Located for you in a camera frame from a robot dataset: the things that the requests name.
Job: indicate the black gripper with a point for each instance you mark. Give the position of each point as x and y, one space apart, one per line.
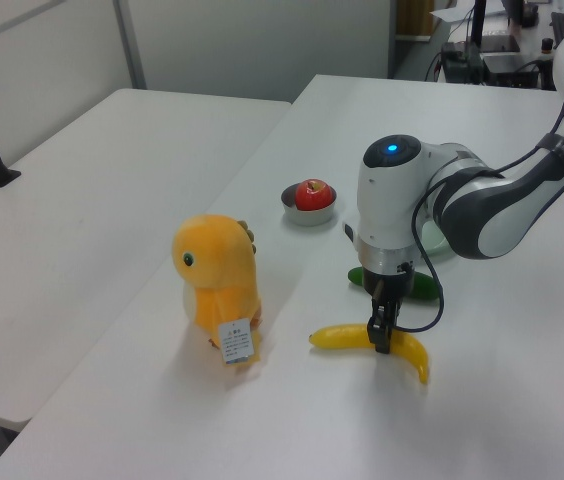
387 285

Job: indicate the yellow plastic banana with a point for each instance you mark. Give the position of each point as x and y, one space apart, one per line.
342 336

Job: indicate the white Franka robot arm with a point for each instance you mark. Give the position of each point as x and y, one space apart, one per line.
392 200

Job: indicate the pale green plastic plate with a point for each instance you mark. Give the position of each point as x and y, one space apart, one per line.
434 245

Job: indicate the green plastic cucumber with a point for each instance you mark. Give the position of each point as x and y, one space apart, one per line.
424 287

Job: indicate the small grey metal bowl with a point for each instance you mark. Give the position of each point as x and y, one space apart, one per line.
307 217

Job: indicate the red plastic apple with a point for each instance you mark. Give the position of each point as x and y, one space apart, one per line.
312 197

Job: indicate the white paper toy tag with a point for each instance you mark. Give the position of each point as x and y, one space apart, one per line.
236 340

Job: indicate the yellow plush bird toy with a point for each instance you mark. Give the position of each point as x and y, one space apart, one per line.
217 260

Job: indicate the black electronics box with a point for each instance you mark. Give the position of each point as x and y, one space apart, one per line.
462 62

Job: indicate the flat black device box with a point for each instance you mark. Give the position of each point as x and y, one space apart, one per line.
509 70

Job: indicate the yellow wooden panel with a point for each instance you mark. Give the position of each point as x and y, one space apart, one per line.
414 17

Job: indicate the black vertical stand pole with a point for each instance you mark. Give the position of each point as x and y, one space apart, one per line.
480 20

